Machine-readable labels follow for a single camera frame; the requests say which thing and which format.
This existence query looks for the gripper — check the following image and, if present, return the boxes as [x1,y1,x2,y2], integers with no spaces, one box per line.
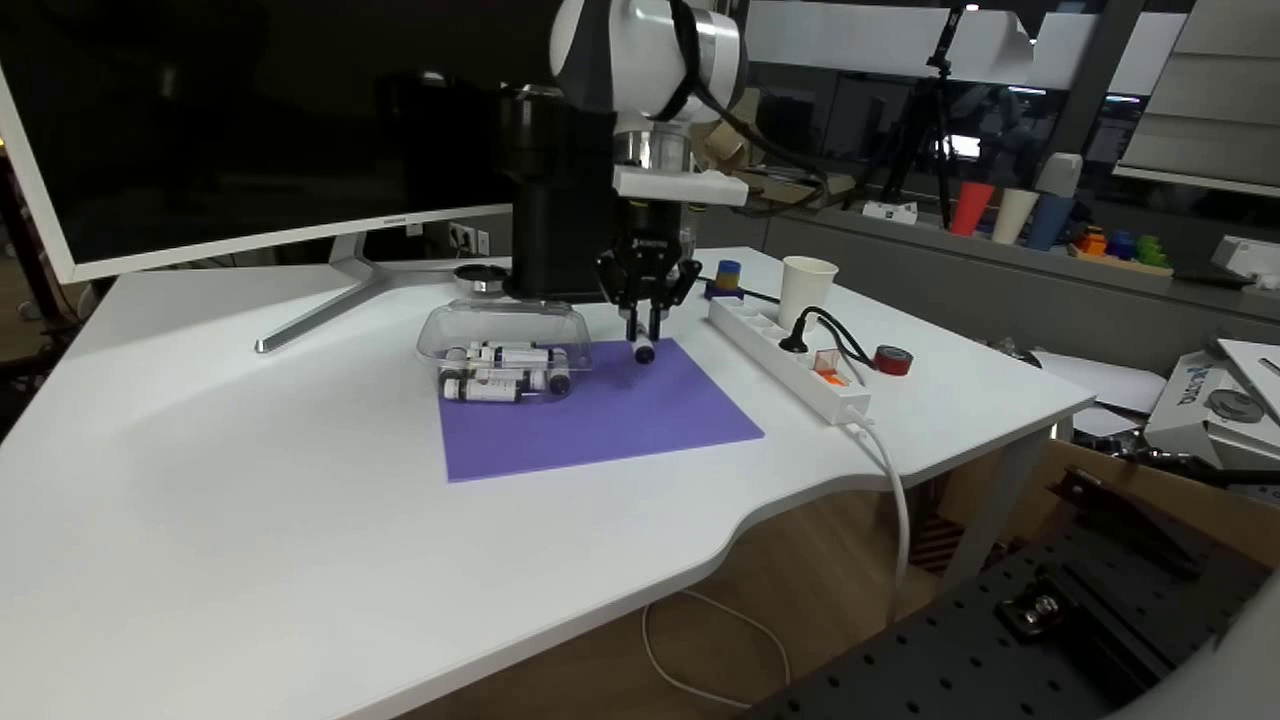
[597,201,703,343]

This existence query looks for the clear plastic bowl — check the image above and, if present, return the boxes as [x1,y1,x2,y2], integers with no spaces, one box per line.
[416,299,594,403]

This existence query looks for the tall black container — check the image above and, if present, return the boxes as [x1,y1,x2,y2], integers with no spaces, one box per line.
[499,84,619,303]

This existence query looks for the purple paper mat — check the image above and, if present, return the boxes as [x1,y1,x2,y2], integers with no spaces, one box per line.
[437,338,767,484]

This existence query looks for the white power strip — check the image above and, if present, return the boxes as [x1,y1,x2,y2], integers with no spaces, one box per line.
[707,296,873,427]

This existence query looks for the white paper cup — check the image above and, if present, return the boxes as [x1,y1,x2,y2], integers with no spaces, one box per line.
[777,256,840,332]

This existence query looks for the heap of small bottles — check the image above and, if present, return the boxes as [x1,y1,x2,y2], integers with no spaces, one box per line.
[439,342,572,405]

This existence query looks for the pile of cardboard boxes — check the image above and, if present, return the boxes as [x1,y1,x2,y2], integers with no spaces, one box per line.
[697,88,859,215]

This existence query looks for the red cup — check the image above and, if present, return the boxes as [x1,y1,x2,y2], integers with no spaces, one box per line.
[948,181,997,238]

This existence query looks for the cream cup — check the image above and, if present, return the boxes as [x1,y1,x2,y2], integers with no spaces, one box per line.
[991,188,1042,247]

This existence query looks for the blue cup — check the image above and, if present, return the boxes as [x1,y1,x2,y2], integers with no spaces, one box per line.
[1023,193,1077,252]

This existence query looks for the white upturned cup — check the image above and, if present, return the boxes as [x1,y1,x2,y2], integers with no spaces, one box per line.
[1035,152,1084,199]

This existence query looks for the white monitor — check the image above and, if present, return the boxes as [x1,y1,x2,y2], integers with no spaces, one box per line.
[0,0,566,355]

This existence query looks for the sheets of white paper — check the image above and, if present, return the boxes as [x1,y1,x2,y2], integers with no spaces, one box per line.
[1028,348,1169,437]

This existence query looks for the colourful toy blocks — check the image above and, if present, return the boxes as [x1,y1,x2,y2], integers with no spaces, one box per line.
[1067,227,1175,278]

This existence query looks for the black perforated board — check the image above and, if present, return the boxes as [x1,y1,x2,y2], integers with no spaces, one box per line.
[745,470,1280,720]

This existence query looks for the stack of white boxes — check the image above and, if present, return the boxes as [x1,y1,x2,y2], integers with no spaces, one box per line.
[1143,338,1280,473]

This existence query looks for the white device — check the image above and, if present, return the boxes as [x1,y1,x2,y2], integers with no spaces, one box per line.
[1211,235,1280,291]

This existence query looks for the black plug with cable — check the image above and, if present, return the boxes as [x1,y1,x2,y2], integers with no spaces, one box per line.
[778,305,873,379]

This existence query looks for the white cable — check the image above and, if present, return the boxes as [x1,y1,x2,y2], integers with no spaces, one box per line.
[640,414,913,711]

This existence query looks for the camera on tripod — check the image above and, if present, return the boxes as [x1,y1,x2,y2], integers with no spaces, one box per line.
[878,0,969,229]

